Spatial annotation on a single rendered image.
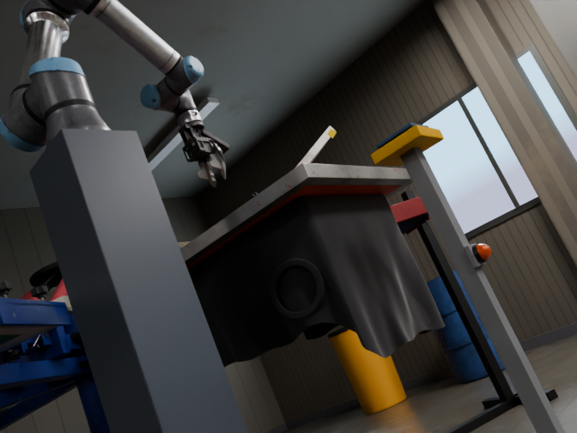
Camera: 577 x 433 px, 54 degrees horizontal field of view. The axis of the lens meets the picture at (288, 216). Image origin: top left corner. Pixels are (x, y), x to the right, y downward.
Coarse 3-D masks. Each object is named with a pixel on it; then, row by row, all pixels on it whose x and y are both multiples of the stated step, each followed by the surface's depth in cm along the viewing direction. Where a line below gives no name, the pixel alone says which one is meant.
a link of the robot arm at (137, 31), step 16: (64, 0) 154; (80, 0) 154; (96, 0) 155; (112, 0) 158; (96, 16) 159; (112, 16) 159; (128, 16) 161; (128, 32) 162; (144, 32) 164; (144, 48) 165; (160, 48) 166; (160, 64) 169; (176, 64) 170; (192, 64) 171; (176, 80) 172; (192, 80) 172
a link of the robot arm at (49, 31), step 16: (32, 0) 157; (48, 0) 154; (32, 16) 153; (48, 16) 154; (64, 16) 158; (32, 32) 152; (48, 32) 152; (64, 32) 158; (32, 48) 148; (48, 48) 149; (32, 64) 144; (16, 96) 136; (16, 112) 132; (0, 128) 137; (16, 128) 134; (32, 128) 133; (16, 144) 137; (32, 144) 137
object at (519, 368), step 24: (408, 144) 125; (432, 144) 133; (408, 168) 130; (432, 192) 126; (432, 216) 127; (456, 240) 124; (456, 264) 124; (480, 264) 122; (480, 288) 121; (480, 312) 121; (504, 336) 118; (504, 360) 119; (528, 384) 116; (528, 408) 116; (552, 408) 117; (552, 432) 113
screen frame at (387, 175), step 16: (288, 176) 131; (304, 176) 129; (320, 176) 132; (336, 176) 137; (352, 176) 143; (368, 176) 150; (384, 176) 157; (400, 176) 165; (272, 192) 134; (288, 192) 133; (240, 208) 141; (256, 208) 138; (224, 224) 144; (240, 224) 142; (208, 240) 148; (224, 240) 150; (192, 256) 152
